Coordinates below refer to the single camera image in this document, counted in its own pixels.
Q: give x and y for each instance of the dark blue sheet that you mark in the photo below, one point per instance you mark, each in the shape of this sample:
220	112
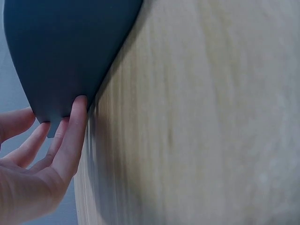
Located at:
65	54

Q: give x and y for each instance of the person's left hand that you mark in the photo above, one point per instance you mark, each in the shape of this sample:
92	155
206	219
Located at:
30	189

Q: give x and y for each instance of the person's left fingers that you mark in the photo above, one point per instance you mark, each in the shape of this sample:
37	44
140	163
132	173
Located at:
71	140

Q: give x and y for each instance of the person's left thumb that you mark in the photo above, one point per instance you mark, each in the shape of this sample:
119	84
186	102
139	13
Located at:
17	123

